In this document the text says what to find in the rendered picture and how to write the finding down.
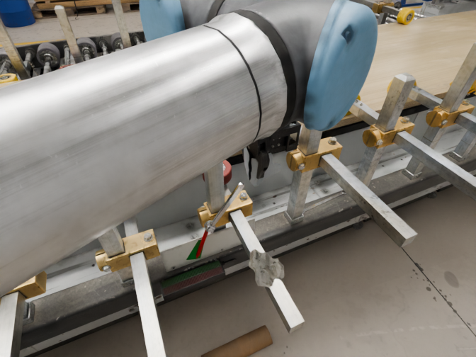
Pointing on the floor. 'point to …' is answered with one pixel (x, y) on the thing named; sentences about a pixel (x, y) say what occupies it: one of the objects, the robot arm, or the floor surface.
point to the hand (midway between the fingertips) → (251, 181)
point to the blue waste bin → (16, 13)
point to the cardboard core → (244, 344)
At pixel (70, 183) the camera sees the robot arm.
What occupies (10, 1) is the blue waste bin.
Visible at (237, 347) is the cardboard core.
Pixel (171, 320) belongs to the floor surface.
